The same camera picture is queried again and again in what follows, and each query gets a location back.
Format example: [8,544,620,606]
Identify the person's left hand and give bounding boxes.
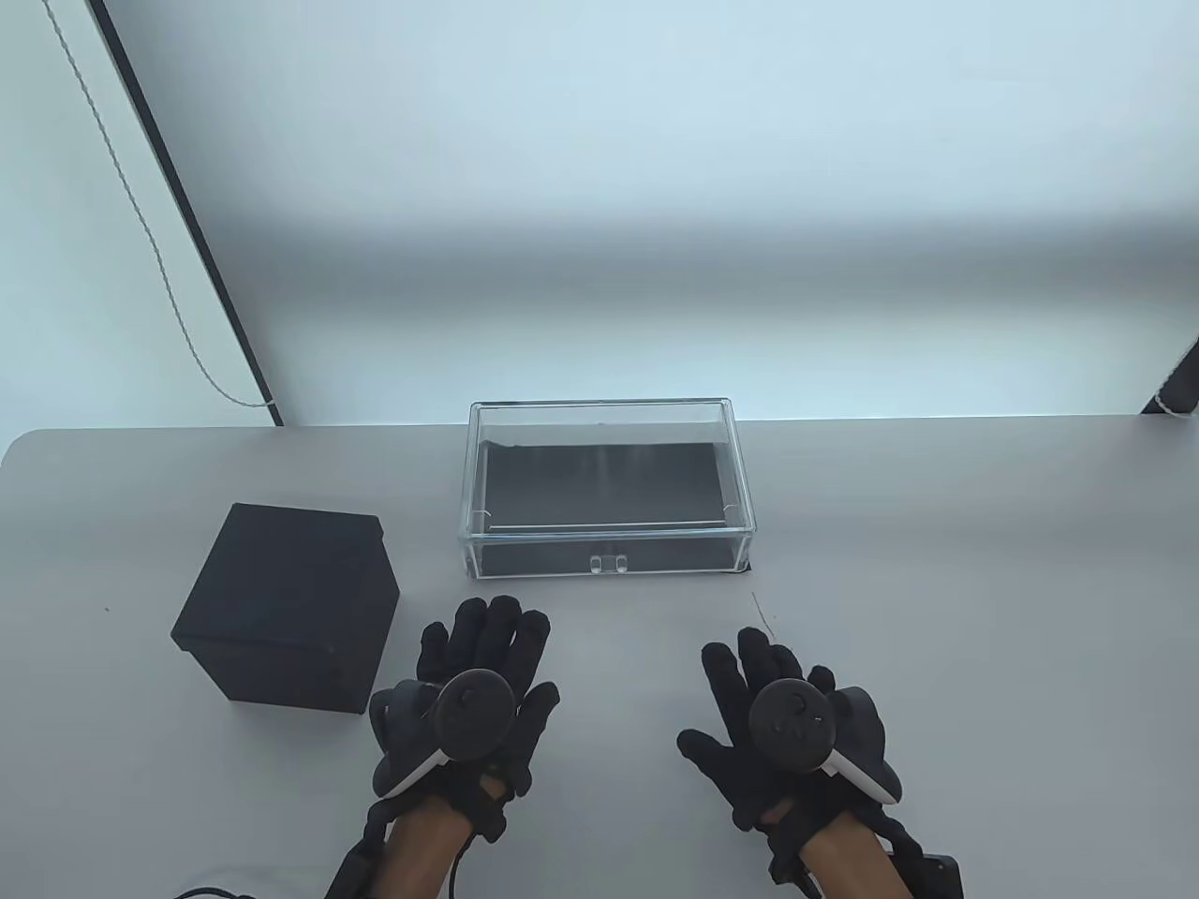
[368,597,561,825]

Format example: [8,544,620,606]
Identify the person's right hand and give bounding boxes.
[676,626,905,834]

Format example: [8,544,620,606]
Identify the black cardboard box base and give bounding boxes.
[178,538,402,717]

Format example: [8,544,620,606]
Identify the clear acrylic drawer black liner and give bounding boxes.
[473,440,750,574]

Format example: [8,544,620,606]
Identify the person's left forearm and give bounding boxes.
[375,805,469,899]

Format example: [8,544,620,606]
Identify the person's right forearm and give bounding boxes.
[796,810,900,899]

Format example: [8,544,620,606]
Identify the clear acrylic drawer case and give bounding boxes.
[457,398,758,577]

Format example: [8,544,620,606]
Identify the black and white right controller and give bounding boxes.
[748,679,905,804]

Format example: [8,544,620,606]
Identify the black and white controller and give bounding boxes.
[748,679,905,804]
[375,672,518,799]

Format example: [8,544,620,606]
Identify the black and white left controller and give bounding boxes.
[375,672,518,799]

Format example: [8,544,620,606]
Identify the black left wrist module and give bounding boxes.
[323,824,387,899]

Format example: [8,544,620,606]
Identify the black wrist module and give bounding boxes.
[323,824,387,899]
[913,850,966,899]

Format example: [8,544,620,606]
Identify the black right wrist module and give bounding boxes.
[913,850,966,899]

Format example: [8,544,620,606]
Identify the short white cord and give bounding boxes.
[1154,342,1199,413]

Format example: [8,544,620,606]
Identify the black window frame bar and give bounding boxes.
[94,0,285,427]

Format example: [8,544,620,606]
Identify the short black frame bar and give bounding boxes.
[1138,332,1199,416]

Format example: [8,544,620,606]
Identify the white beaded cord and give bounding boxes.
[47,0,282,410]

